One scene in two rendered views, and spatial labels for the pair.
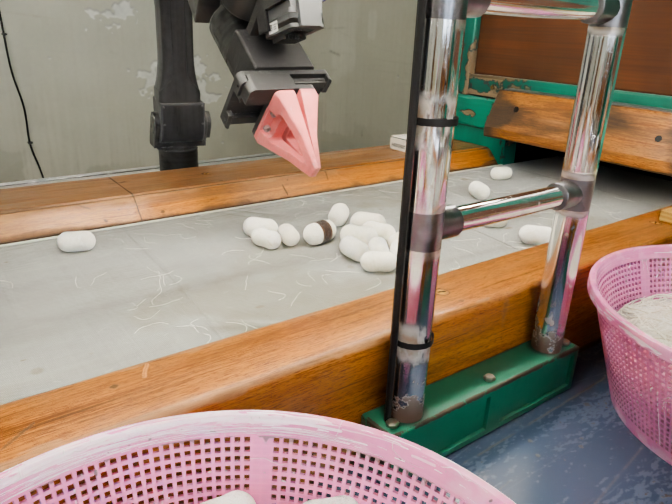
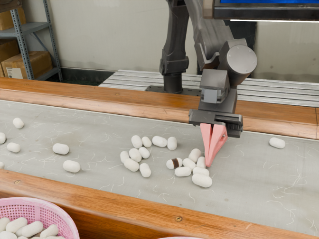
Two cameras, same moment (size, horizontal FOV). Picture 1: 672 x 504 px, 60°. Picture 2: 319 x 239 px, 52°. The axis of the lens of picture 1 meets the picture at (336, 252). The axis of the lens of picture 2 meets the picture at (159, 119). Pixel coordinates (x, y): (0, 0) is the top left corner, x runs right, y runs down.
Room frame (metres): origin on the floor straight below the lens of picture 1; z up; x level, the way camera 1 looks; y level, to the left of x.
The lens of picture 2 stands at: (-0.01, -0.13, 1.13)
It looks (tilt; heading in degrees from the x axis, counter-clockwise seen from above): 28 degrees down; 59
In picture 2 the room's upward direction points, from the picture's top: 3 degrees counter-clockwise
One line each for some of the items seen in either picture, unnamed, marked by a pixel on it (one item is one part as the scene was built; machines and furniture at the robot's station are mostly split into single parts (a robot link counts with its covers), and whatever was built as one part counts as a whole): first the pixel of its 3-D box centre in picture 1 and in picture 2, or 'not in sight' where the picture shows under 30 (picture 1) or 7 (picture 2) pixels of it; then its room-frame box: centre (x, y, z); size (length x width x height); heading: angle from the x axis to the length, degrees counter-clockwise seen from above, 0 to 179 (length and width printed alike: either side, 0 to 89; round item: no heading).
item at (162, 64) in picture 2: not in sight; (173, 65); (0.58, 0.73, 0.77); 0.09 x 0.06 x 0.06; 161
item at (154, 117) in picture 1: (180, 129); not in sight; (0.95, 0.26, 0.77); 0.09 x 0.06 x 0.06; 118
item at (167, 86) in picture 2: not in sight; (173, 83); (0.58, 0.73, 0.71); 0.20 x 0.07 x 0.08; 128
